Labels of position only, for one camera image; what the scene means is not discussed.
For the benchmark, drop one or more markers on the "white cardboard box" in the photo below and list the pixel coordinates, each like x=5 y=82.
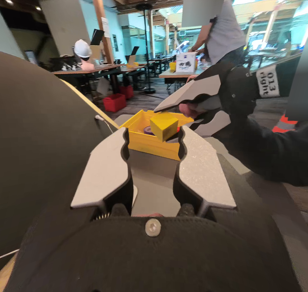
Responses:
x=186 y=62

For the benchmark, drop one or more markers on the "white hard hat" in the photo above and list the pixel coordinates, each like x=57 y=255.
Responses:
x=83 y=49

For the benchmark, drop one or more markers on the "purple tape roll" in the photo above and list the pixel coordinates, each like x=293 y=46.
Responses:
x=149 y=130

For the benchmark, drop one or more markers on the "long wooden table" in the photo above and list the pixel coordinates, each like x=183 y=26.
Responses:
x=180 y=74

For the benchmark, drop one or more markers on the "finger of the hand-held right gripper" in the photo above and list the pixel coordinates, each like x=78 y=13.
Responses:
x=214 y=123
x=192 y=92

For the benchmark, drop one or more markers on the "yellow toy cube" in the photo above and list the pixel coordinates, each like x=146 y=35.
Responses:
x=163 y=126

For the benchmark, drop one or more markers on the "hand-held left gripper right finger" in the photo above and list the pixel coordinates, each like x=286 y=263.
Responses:
x=207 y=176

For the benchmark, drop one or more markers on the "yellow plastic bin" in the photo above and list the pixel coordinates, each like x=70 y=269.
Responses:
x=154 y=147

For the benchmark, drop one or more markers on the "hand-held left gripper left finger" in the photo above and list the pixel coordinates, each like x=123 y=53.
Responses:
x=101 y=176

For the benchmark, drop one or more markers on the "wooden desk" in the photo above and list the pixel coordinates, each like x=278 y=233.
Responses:
x=86 y=70

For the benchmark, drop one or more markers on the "wooden post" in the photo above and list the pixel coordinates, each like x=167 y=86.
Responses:
x=102 y=22

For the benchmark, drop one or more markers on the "orange traffic cone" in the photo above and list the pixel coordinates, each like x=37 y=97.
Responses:
x=285 y=123

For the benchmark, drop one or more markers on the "person's right forearm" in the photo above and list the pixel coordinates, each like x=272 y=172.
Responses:
x=269 y=152

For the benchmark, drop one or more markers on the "person's right hand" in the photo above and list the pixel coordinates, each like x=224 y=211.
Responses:
x=190 y=110

